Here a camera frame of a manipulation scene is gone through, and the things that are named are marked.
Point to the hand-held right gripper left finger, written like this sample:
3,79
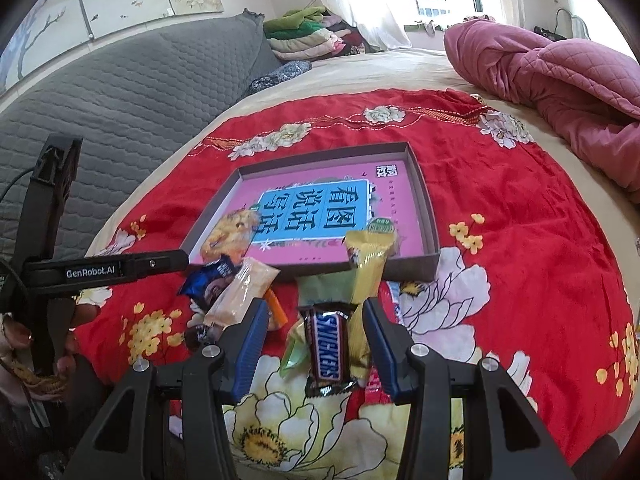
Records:
250,347

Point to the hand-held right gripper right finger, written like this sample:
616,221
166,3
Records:
382,355

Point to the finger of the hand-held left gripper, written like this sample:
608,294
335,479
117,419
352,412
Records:
160,262

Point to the blue cookie packet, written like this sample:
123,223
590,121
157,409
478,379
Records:
210,280

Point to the beige clear snack packet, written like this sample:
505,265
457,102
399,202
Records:
240,295

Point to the brown chocolate bar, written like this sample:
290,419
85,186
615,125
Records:
325,350

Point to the yellow snack bar packet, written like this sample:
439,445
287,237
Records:
367,270

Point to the shallow grey box pink inside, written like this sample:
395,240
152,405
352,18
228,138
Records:
400,220

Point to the person's left hand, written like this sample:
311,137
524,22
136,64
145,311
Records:
82,314

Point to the green snack packet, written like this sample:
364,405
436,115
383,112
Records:
295,355

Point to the orange snack packet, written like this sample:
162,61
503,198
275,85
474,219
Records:
278,311

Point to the white blue snack packet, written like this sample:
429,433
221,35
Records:
397,305

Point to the small dark candy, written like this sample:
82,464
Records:
197,337

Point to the red floral blanket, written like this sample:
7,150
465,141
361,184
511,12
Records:
525,285

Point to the grey quilted headboard cover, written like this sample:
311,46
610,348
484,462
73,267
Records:
125,100

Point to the dark patterned cloth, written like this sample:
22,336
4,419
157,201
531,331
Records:
280,76

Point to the stack of folded clothes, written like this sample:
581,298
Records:
305,35

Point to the pink quilted blanket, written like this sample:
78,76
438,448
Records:
550,80

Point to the white sheer curtain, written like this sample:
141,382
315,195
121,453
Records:
365,0

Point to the black device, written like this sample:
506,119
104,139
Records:
549,34

